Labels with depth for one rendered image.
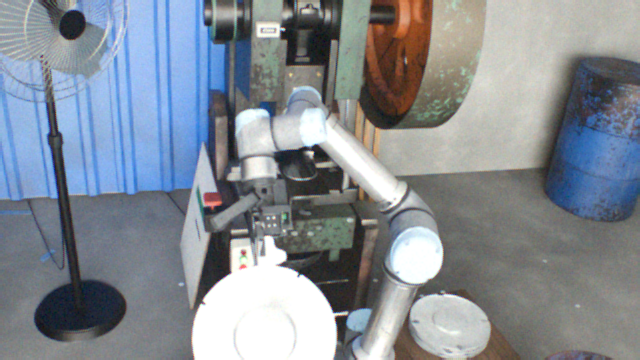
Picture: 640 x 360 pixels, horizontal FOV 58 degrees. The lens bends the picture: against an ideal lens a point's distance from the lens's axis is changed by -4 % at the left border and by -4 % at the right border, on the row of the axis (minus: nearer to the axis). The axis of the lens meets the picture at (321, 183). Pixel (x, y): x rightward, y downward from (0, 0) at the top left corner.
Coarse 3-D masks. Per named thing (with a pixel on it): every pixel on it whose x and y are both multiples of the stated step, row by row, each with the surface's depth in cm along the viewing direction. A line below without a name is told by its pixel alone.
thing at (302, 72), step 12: (288, 60) 209; (300, 60) 209; (312, 60) 211; (288, 72) 205; (300, 72) 206; (312, 72) 207; (324, 72) 209; (288, 84) 207; (300, 84) 208; (312, 84) 210; (288, 96) 210
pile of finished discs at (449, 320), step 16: (416, 304) 220; (432, 304) 221; (448, 304) 222; (464, 304) 222; (416, 320) 214; (432, 320) 213; (448, 320) 213; (464, 320) 213; (480, 320) 216; (416, 336) 209; (432, 336) 206; (448, 336) 206; (464, 336) 207; (480, 336) 208; (432, 352) 205; (448, 352) 203; (464, 352) 202; (480, 352) 206
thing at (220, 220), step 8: (240, 200) 124; (248, 200) 124; (256, 200) 125; (232, 208) 123; (240, 208) 123; (248, 208) 124; (216, 216) 122; (224, 216) 122; (232, 216) 122; (208, 224) 123; (216, 224) 121; (224, 224) 122
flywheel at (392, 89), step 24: (384, 0) 228; (408, 0) 207; (384, 24) 220; (408, 24) 208; (384, 48) 231; (408, 48) 210; (384, 72) 233; (408, 72) 212; (384, 96) 226; (408, 96) 205
